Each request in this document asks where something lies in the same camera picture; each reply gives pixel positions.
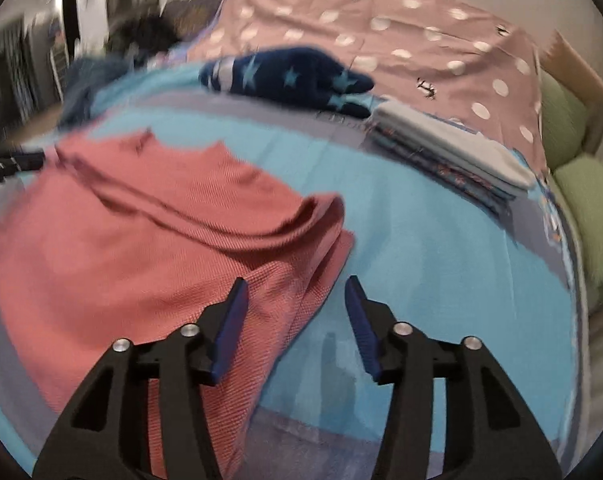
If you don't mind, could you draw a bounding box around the black clothes pile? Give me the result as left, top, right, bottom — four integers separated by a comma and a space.
106, 14, 181, 55

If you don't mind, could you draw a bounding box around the navy star fleece blanket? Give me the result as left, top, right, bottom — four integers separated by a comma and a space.
199, 47, 374, 119

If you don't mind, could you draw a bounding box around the green cushion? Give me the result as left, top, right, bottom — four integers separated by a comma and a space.
541, 70, 588, 171
554, 154, 603, 309

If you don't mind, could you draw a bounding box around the tan cushion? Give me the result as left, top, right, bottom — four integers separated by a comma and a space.
540, 30, 603, 107

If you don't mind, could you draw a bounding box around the green cushion near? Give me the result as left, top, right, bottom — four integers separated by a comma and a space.
554, 154, 603, 309

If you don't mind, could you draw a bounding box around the dark floral pillow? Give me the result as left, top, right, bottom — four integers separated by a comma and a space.
161, 0, 223, 41

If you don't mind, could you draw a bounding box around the pink polka dot pillowcase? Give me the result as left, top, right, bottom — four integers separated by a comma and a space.
186, 0, 547, 172

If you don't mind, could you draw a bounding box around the folded grey floral clothes stack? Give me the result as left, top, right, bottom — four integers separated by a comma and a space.
367, 100, 537, 216

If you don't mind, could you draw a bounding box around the dark teal blanket pile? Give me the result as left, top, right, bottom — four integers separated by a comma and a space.
57, 55, 134, 130

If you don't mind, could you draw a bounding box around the pink knit sweater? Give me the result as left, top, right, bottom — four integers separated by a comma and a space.
0, 131, 355, 478

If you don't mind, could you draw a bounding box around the green cushion far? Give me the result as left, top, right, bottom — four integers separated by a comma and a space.
541, 70, 588, 171

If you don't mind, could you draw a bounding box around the blue patterned bed cover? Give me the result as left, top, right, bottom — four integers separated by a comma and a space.
0, 62, 590, 480

